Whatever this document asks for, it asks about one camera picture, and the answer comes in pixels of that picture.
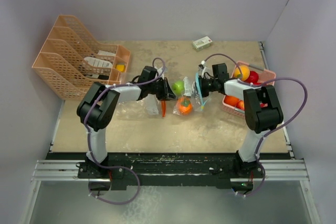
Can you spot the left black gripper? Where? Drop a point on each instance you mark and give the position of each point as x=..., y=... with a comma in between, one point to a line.
x=167, y=92

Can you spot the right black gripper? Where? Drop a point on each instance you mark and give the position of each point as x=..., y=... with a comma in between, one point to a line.
x=201, y=81

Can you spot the fake green apple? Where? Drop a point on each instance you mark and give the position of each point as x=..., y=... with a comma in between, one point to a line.
x=178, y=87

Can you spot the fake orange persimmon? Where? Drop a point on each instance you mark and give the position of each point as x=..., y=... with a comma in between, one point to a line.
x=184, y=106

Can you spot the zip bag of mixed fruit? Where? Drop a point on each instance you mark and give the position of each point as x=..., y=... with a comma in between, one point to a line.
x=192, y=91

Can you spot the zip bag of red apples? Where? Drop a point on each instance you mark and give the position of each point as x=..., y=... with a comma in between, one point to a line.
x=149, y=107

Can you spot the fake orange tangerine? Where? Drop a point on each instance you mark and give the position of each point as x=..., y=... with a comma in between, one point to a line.
x=231, y=100

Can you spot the fake yellow orange fruit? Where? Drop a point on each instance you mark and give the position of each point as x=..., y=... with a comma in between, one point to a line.
x=242, y=72

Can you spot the red fake apple one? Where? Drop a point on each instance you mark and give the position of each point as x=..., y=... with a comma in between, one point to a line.
x=253, y=77

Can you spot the pink perforated plastic basket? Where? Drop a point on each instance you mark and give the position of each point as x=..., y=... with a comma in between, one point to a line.
x=236, y=87

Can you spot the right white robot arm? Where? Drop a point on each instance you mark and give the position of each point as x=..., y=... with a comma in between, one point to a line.
x=263, y=112

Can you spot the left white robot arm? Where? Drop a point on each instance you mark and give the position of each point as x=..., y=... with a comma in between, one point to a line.
x=98, y=105

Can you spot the small white red box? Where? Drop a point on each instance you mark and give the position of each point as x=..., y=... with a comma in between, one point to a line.
x=202, y=43

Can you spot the yellow eraser block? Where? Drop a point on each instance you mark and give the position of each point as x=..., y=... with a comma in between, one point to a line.
x=120, y=67

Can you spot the white packet in organizer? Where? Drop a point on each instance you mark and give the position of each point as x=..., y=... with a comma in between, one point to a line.
x=104, y=60

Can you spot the orange desk file organizer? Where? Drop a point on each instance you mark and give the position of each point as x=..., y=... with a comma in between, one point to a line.
x=60, y=62

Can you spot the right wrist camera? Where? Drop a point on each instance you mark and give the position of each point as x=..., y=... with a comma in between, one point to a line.
x=202, y=69

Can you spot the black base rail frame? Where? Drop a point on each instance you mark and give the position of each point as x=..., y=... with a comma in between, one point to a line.
x=218, y=170

